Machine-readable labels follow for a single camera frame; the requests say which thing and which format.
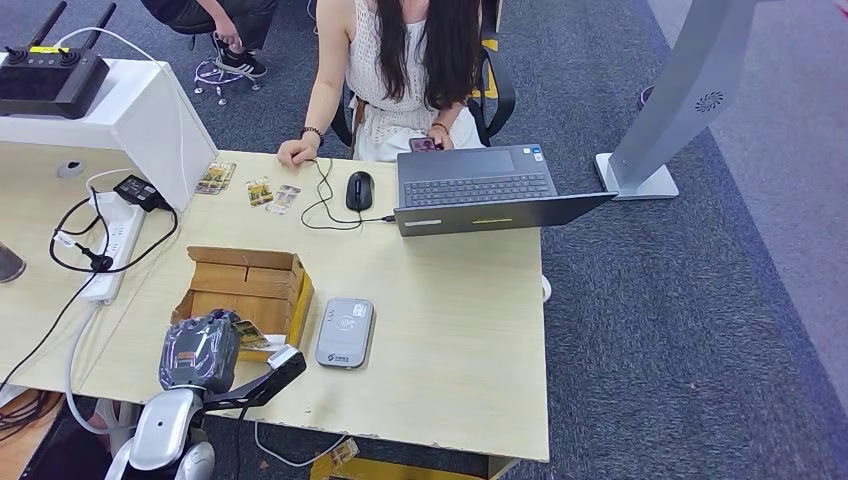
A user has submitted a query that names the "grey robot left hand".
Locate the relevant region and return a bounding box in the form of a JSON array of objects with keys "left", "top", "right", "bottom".
[{"left": 157, "top": 309, "right": 241, "bottom": 397}]

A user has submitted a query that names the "person's right hand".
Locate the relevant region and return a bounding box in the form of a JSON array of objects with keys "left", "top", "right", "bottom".
[{"left": 276, "top": 135, "right": 322, "bottom": 170}]

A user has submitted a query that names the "yellow ID card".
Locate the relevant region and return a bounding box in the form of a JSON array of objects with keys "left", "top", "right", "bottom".
[{"left": 245, "top": 176, "right": 275, "bottom": 208}]

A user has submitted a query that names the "yellow room key card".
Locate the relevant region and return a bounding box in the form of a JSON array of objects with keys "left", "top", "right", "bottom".
[{"left": 233, "top": 319, "right": 272, "bottom": 351}]

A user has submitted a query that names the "pale printed card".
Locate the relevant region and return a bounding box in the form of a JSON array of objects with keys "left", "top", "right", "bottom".
[{"left": 265, "top": 184, "right": 303, "bottom": 216}]

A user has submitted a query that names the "seated person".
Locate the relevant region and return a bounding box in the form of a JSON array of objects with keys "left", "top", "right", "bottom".
[{"left": 276, "top": 0, "right": 486, "bottom": 170}]

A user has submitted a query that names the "background person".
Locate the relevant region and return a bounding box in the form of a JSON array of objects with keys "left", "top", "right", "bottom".
[{"left": 139, "top": 0, "right": 280, "bottom": 77}]

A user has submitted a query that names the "grey card reader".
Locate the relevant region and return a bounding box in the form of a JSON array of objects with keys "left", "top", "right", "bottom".
[{"left": 313, "top": 297, "right": 376, "bottom": 370}]

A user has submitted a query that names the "dark grey laptop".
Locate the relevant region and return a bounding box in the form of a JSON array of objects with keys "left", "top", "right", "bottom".
[{"left": 394, "top": 144, "right": 619, "bottom": 238}]

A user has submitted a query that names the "black office chair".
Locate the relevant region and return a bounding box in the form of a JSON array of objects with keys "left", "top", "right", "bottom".
[{"left": 329, "top": 0, "right": 517, "bottom": 148}]

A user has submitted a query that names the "black computer mouse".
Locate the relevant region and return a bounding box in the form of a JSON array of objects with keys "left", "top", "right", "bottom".
[{"left": 345, "top": 170, "right": 376, "bottom": 213}]

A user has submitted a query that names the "open cardboard box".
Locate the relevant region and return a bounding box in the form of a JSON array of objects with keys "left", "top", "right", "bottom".
[{"left": 170, "top": 246, "right": 315, "bottom": 364}]

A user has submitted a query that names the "stack of yellow cards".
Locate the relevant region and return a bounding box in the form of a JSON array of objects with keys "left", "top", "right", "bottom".
[{"left": 195, "top": 160, "right": 238, "bottom": 197}]

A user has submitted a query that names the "white table leg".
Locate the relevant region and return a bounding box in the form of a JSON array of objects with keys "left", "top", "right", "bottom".
[{"left": 92, "top": 397, "right": 142, "bottom": 458}]

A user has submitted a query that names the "chair base with casters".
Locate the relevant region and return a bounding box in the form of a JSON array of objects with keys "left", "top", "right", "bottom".
[{"left": 192, "top": 56, "right": 263, "bottom": 107}]

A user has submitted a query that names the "white power strip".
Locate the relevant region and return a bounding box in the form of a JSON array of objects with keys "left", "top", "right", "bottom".
[{"left": 79, "top": 190, "right": 147, "bottom": 306}]

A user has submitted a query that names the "white desk shelf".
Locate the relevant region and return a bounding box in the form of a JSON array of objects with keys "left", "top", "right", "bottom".
[{"left": 0, "top": 51, "right": 220, "bottom": 213}]

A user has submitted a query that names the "black power adapter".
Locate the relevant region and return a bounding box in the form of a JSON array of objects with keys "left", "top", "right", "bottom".
[{"left": 112, "top": 174, "right": 174, "bottom": 213}]

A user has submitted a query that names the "dark round object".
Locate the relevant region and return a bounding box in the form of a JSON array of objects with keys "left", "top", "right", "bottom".
[{"left": 0, "top": 241, "right": 28, "bottom": 284}]

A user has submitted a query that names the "silver kiosk stand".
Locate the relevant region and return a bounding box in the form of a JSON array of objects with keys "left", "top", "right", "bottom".
[{"left": 594, "top": 0, "right": 796, "bottom": 202}]

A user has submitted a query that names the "black remote controller with antennas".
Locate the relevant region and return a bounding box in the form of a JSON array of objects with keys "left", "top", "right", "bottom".
[{"left": 0, "top": 1, "right": 119, "bottom": 121}]

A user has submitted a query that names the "black mouse cable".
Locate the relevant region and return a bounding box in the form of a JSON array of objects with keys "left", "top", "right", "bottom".
[{"left": 294, "top": 156, "right": 397, "bottom": 232}]

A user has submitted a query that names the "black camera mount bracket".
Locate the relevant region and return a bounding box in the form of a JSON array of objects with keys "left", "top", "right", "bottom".
[{"left": 201, "top": 354, "right": 308, "bottom": 412}]

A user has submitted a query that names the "white cable under desk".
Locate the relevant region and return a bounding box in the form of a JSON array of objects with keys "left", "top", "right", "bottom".
[{"left": 254, "top": 421, "right": 349, "bottom": 470}]

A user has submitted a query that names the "white power strip cable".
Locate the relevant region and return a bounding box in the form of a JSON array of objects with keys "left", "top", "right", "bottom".
[{"left": 64, "top": 301, "right": 140, "bottom": 437}]

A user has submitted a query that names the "black power cable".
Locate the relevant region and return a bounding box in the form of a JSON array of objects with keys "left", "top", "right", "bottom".
[{"left": 0, "top": 187, "right": 180, "bottom": 393}]

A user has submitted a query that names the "black cable bundle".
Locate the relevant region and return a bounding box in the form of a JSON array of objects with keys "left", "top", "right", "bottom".
[{"left": 0, "top": 389, "right": 61, "bottom": 444}]

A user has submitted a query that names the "white controller cable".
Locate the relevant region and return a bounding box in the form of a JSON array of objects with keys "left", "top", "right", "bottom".
[{"left": 56, "top": 26, "right": 193, "bottom": 200}]

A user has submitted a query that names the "short white cable loop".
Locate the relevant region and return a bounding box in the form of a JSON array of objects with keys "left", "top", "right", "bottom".
[{"left": 86, "top": 168, "right": 137, "bottom": 199}]

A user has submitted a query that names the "yellow frame under desk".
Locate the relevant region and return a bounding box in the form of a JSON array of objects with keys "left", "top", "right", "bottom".
[{"left": 309, "top": 438, "right": 525, "bottom": 480}]

